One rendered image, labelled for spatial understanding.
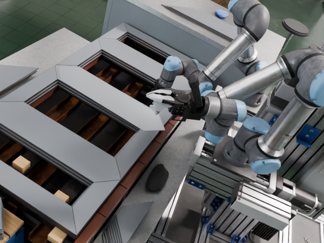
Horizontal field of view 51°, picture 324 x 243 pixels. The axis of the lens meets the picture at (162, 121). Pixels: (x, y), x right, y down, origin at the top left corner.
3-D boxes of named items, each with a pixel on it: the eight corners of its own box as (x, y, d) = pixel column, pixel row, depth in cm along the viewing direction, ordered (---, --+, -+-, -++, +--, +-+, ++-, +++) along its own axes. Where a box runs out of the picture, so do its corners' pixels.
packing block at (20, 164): (12, 167, 157) (12, 161, 154) (20, 160, 161) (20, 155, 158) (22, 173, 156) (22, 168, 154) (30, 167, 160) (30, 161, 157)
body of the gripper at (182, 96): (169, 120, 117) (202, 124, 120) (176, 100, 112) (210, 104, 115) (165, 107, 122) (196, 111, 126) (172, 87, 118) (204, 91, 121)
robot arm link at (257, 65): (256, 94, 190) (267, 75, 181) (241, 78, 197) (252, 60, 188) (270, 91, 196) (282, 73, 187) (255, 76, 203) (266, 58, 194)
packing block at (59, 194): (50, 202, 150) (50, 197, 148) (58, 194, 154) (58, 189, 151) (61, 209, 150) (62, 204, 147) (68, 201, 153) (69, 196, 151)
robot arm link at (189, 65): (200, 81, 175) (183, 83, 169) (188, 67, 181) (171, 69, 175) (206, 68, 170) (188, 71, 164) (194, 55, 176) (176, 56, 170)
